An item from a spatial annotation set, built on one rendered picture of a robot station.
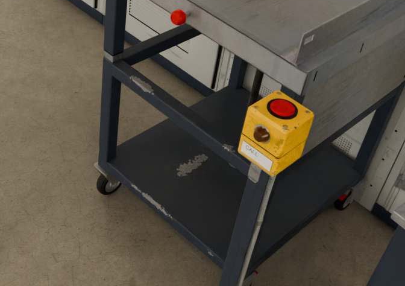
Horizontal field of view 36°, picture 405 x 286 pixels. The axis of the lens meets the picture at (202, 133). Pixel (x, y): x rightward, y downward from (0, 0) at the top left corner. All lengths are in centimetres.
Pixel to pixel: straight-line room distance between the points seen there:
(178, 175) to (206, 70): 62
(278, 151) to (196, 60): 145
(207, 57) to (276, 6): 100
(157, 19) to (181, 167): 79
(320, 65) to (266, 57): 11
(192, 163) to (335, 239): 53
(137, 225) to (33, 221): 31
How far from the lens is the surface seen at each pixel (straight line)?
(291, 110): 100
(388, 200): 215
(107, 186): 201
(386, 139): 204
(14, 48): 266
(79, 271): 186
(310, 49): 124
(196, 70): 243
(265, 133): 98
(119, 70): 166
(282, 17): 136
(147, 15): 254
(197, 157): 195
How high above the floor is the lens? 150
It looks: 41 degrees down
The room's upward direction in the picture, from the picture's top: 11 degrees clockwise
